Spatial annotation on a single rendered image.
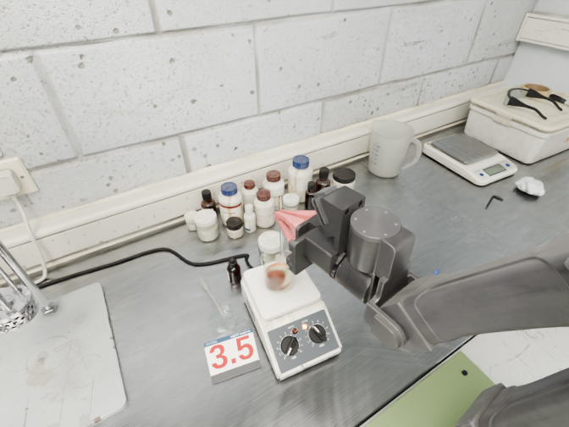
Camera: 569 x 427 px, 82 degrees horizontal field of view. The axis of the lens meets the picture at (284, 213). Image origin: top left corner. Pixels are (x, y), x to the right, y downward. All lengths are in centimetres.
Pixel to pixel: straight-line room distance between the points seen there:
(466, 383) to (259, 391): 34
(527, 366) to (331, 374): 36
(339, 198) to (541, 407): 27
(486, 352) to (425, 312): 41
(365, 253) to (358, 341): 34
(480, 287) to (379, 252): 11
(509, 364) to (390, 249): 46
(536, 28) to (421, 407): 148
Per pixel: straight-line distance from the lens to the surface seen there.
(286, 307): 62
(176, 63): 82
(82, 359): 75
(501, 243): 101
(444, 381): 64
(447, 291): 35
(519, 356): 80
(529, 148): 139
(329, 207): 40
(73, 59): 79
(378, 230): 38
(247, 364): 66
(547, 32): 172
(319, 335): 62
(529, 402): 39
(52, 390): 75
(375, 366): 68
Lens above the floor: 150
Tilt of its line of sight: 40 degrees down
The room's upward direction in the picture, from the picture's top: straight up
